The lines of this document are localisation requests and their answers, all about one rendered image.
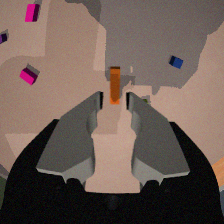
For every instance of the orange rod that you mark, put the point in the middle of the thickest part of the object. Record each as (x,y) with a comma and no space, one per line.
(114,84)

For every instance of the magenta rod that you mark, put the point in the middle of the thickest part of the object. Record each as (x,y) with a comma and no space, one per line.
(28,76)
(32,13)

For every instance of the purple rod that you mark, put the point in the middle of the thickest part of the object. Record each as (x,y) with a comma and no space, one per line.
(3,38)

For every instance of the small blue cube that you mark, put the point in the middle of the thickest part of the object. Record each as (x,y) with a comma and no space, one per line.
(176,62)

